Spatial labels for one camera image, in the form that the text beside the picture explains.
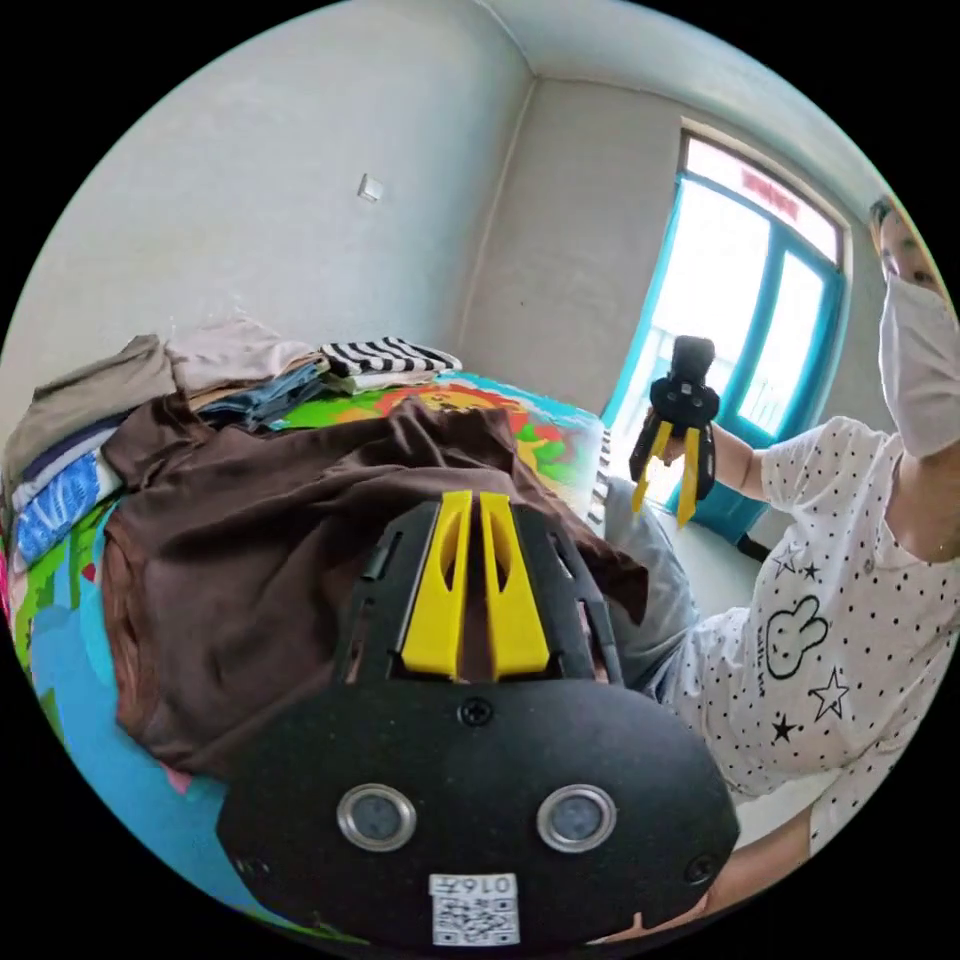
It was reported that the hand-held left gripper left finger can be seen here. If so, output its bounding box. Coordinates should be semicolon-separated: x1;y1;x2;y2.
400;490;474;681

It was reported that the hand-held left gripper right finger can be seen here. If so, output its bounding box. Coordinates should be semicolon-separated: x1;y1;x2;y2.
479;491;552;681

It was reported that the dark brown long sleeve shirt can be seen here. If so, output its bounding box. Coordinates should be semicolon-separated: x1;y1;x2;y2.
101;393;651;783

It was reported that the person's left forearm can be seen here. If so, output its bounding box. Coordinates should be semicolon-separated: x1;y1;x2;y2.
704;813;815;925

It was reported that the person's right forearm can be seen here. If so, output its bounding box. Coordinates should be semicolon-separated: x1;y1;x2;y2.
710;421;775;505

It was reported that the person's left hand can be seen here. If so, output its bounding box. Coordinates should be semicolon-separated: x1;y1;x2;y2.
599;896;721;948

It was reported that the person's body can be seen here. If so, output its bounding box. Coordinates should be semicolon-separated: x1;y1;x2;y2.
603;194;960;856

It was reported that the pile of clothes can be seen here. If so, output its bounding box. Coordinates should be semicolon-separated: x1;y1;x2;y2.
0;314;463;565

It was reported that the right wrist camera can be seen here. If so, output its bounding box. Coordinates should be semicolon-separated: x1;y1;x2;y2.
671;335;715;384

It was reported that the window with blue frame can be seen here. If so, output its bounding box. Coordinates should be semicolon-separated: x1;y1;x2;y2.
599;127;854;543

